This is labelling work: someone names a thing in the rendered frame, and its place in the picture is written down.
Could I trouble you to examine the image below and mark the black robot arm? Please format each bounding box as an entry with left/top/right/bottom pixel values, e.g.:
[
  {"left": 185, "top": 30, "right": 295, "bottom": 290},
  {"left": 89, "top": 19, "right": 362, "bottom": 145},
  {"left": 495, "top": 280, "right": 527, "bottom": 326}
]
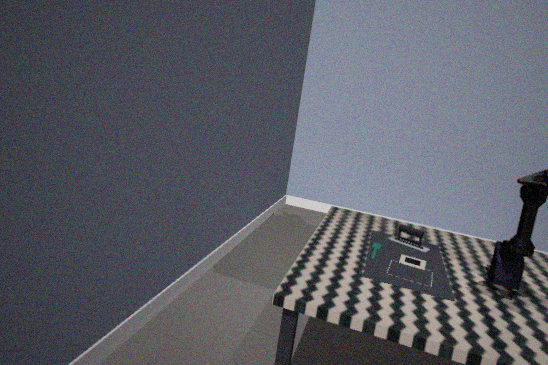
[{"left": 500, "top": 185, "right": 548, "bottom": 263}]

